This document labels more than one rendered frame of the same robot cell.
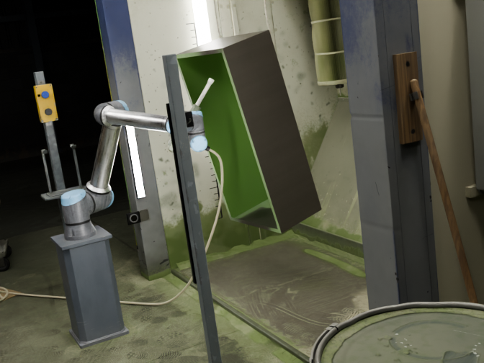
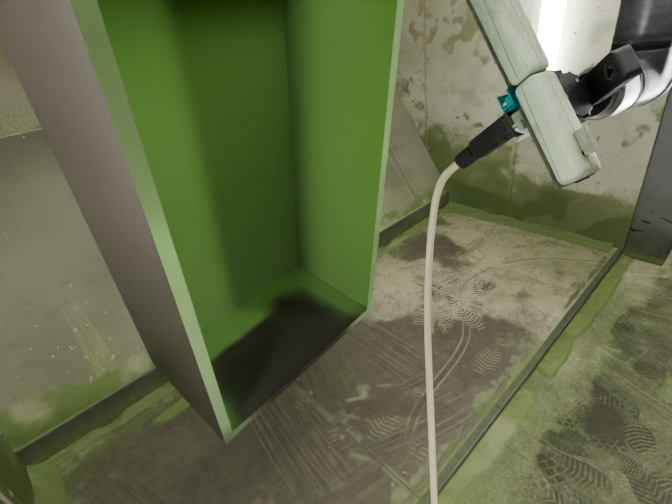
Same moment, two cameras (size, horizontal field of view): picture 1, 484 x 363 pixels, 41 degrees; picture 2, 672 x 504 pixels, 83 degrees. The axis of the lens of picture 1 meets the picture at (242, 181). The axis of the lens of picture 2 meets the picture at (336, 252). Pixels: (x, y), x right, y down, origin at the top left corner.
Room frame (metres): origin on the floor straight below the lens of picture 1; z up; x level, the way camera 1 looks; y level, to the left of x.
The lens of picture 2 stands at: (4.22, 0.78, 1.31)
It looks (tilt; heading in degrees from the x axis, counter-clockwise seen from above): 30 degrees down; 258
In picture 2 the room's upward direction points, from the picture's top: 9 degrees counter-clockwise
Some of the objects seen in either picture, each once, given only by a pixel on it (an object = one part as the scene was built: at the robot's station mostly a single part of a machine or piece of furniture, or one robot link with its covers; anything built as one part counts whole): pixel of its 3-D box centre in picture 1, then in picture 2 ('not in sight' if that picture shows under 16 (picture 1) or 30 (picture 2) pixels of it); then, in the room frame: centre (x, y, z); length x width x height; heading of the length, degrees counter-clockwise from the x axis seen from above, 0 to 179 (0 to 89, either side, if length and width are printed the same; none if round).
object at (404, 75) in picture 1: (408, 98); not in sight; (2.13, -0.57, 1.40); 0.09 x 0.02 x 0.29; 116
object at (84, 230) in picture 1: (78, 227); not in sight; (3.84, 1.02, 0.69); 0.19 x 0.19 x 0.10
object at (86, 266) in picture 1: (89, 284); not in sight; (3.84, 1.02, 0.32); 0.31 x 0.31 x 0.64; 26
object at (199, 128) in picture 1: (194, 122); (660, 3); (3.50, 0.21, 1.27); 0.12 x 0.09 x 0.12; 146
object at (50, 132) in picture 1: (60, 184); not in sight; (4.68, 1.32, 0.82); 0.06 x 0.06 x 1.64; 26
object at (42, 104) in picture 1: (45, 103); not in sight; (4.63, 1.29, 1.42); 0.12 x 0.06 x 0.26; 116
